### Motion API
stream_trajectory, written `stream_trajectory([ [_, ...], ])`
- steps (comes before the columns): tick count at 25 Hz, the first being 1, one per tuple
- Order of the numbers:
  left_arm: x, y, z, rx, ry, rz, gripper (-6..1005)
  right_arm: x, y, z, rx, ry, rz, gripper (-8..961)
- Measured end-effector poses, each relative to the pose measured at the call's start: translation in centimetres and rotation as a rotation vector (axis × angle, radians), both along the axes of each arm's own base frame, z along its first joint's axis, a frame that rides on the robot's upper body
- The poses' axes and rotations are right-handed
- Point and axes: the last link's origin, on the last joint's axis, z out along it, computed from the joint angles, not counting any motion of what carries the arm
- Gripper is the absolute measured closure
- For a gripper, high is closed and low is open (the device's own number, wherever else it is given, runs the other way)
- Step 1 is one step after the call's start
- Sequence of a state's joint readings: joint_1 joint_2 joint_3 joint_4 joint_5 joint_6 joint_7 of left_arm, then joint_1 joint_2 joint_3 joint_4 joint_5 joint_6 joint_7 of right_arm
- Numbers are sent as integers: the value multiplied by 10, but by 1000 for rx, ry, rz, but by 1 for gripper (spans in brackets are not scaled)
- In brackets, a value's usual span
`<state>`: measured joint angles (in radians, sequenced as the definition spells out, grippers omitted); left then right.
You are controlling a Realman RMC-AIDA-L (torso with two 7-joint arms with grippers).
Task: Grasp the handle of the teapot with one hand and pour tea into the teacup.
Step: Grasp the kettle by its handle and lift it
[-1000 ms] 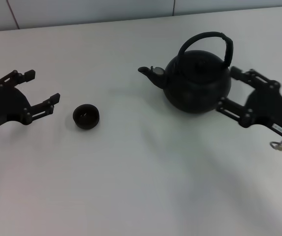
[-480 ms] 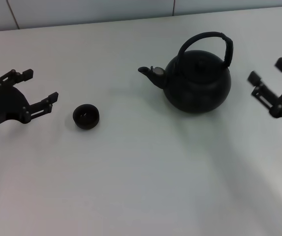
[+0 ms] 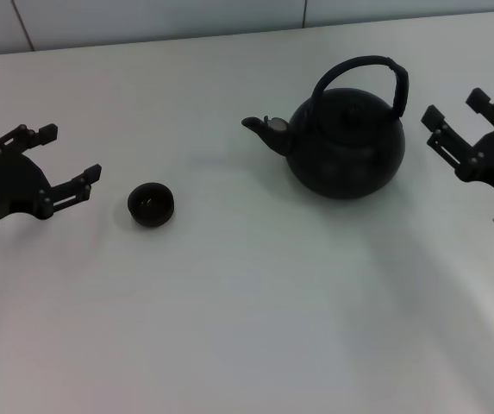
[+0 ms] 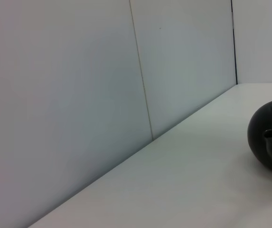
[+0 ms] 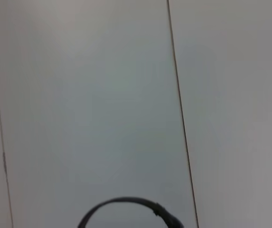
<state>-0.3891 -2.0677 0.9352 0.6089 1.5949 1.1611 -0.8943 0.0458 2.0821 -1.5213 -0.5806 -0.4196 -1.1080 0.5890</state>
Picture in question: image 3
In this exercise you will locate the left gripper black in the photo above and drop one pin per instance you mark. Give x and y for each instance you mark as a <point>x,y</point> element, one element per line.
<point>5,185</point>

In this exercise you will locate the small dark teacup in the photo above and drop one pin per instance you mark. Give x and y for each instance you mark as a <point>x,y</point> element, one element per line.
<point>151,207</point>

